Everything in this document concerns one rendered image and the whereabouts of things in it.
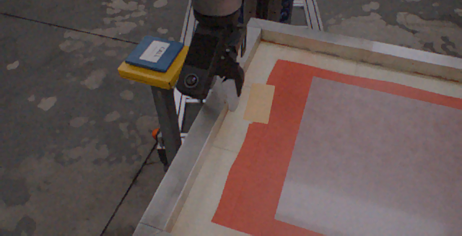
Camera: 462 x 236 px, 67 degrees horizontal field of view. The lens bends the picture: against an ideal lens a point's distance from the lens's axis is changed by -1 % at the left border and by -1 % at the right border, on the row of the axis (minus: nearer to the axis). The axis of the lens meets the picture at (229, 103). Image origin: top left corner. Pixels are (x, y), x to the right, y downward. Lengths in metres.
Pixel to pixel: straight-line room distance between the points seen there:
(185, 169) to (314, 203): 0.21
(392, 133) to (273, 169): 0.24
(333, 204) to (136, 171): 1.31
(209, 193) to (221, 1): 0.30
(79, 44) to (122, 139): 0.94
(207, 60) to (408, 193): 0.39
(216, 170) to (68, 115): 1.61
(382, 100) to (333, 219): 0.29
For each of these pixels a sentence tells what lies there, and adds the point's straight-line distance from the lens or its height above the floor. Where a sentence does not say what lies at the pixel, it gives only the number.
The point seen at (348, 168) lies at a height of 0.96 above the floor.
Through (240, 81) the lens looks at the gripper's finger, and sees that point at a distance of 0.59.
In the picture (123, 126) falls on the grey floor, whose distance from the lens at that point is 1.98.
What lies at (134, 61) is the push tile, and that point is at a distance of 0.80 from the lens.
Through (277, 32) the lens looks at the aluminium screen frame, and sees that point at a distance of 0.83.
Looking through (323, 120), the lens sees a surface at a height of 0.96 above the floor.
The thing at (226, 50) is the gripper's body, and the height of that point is 1.12.
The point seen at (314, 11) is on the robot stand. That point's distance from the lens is 2.41.
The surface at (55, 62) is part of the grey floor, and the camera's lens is 2.54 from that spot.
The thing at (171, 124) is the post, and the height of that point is 0.74.
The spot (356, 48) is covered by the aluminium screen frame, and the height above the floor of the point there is 0.99.
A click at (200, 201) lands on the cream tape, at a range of 0.58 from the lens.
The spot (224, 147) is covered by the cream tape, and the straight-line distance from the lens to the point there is 0.63.
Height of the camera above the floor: 1.47
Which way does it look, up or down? 47 degrees down
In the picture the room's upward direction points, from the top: straight up
